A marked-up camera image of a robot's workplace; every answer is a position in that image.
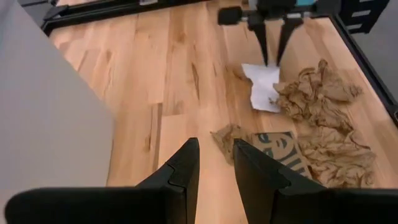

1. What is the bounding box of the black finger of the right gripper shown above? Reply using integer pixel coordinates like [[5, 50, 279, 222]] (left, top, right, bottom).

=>
[[248, 19, 270, 67], [275, 17, 305, 67]]

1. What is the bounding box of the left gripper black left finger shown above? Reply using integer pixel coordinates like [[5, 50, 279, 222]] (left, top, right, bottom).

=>
[[4, 137, 200, 224]]

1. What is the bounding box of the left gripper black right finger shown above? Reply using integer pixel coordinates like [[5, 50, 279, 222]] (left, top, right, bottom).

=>
[[233, 138, 398, 224]]

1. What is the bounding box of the white paper scrap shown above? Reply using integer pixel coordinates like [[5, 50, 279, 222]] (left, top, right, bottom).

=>
[[241, 63, 282, 113]]

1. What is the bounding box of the large brown paper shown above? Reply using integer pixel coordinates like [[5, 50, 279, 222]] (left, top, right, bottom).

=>
[[269, 58, 377, 190]]

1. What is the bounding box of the small brown paper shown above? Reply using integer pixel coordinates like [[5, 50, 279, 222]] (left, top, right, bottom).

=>
[[210, 123, 253, 166]]

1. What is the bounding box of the black aluminium rig frame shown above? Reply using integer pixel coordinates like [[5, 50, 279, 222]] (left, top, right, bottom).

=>
[[41, 0, 398, 128]]

